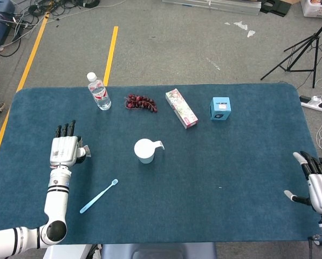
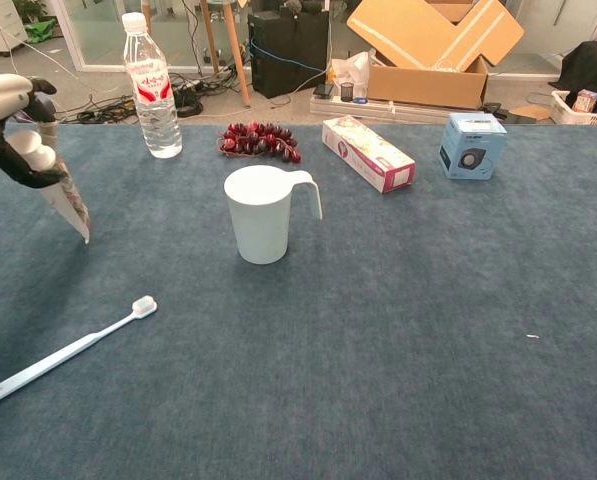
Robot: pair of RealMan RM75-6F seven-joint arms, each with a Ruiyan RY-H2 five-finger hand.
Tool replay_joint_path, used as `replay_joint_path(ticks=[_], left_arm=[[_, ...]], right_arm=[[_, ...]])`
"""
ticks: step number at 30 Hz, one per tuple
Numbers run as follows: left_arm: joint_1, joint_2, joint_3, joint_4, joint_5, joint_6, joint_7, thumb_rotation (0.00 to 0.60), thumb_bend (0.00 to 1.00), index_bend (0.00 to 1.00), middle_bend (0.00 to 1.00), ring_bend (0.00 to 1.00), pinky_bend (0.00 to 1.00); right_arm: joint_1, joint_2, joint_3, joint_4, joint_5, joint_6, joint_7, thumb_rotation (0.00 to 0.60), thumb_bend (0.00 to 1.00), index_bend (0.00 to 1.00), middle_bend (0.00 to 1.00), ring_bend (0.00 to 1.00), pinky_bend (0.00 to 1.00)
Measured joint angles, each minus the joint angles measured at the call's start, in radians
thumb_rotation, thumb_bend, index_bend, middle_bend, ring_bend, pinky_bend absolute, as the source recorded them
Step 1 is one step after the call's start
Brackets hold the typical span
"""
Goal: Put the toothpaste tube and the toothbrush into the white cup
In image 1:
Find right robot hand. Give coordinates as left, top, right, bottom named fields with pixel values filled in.
left=284, top=151, right=322, bottom=216

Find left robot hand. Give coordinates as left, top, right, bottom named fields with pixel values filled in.
left=49, top=120, right=88, bottom=169

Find floral toothpaste tube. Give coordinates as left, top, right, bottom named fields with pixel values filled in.
left=78, top=137, right=92, bottom=158

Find light blue toothbrush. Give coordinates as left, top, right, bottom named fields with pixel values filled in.
left=79, top=179, right=119, bottom=214

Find pink floral long box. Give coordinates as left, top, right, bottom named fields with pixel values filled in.
left=165, top=88, right=199, bottom=130

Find clear water bottle red label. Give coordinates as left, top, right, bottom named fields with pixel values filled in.
left=86, top=72, right=112, bottom=111

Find white power strip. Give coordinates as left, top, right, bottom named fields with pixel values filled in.
left=299, top=94, right=322, bottom=113

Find bunch of red grapes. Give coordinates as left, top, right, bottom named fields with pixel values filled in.
left=124, top=93, right=159, bottom=113

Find blue felt table mat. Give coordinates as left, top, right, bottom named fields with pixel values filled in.
left=0, top=83, right=321, bottom=246

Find blue speaker box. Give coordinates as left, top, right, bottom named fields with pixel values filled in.
left=209, top=97, right=231, bottom=121

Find black tripod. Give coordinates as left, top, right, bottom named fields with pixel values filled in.
left=260, top=13, right=322, bottom=89

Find white plastic basket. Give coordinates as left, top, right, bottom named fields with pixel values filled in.
left=300, top=0, right=322, bottom=18

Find black flat plates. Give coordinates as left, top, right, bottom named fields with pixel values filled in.
left=259, top=0, right=291, bottom=17

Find white coiled cable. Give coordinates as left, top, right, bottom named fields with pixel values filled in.
left=295, top=78, right=322, bottom=152

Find white mug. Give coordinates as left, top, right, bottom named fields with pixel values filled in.
left=134, top=138, right=166, bottom=165

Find tangle of black cables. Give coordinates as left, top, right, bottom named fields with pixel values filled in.
left=0, top=0, right=101, bottom=57

